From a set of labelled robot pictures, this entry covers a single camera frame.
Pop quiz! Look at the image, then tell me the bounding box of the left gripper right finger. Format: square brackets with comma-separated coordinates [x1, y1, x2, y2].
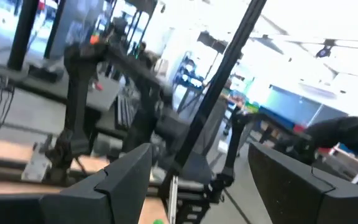
[247, 142, 358, 224]

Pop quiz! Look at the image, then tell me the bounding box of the black ceiling cable reel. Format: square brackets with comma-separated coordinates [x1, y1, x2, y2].
[314, 45, 334, 59]

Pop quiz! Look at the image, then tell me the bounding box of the silver aluminium rail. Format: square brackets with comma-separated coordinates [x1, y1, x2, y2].
[167, 175, 179, 224]

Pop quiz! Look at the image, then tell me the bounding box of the black curved object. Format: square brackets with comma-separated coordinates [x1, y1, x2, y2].
[303, 116, 358, 164]

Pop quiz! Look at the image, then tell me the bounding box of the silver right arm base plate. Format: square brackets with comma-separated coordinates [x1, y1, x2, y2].
[21, 149, 53, 183]

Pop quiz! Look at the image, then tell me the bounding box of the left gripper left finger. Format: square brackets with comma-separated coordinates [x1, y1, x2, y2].
[40, 142, 154, 224]

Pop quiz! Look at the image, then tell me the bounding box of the black floor stand post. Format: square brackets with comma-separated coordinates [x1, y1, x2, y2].
[44, 0, 67, 60]
[6, 0, 40, 72]

